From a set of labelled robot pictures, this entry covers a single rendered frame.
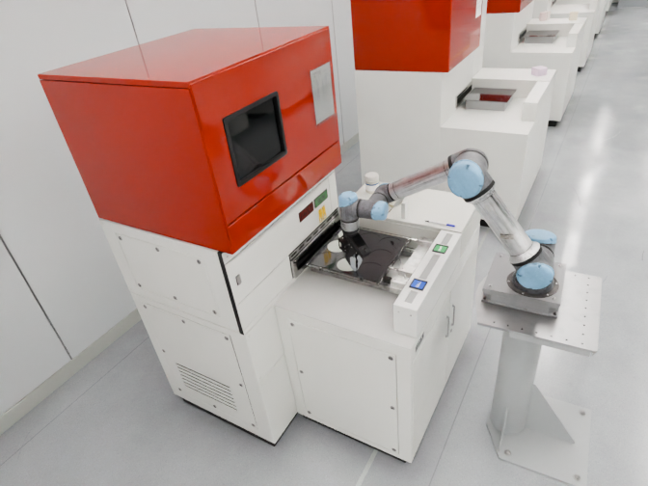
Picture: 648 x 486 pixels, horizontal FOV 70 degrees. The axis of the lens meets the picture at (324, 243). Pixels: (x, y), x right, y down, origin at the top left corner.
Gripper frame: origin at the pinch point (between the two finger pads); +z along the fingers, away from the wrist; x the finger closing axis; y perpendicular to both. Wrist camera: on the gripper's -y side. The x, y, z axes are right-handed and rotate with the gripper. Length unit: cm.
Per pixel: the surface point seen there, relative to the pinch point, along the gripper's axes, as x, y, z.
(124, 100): 66, 23, -84
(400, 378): 6.9, -39.0, 27.3
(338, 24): -184, 311, -43
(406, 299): -1.6, -32.2, -4.3
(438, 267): -23.5, -24.8, -4.7
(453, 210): -58, 4, -5
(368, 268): -5.4, -1.3, 1.4
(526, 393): -50, -55, 61
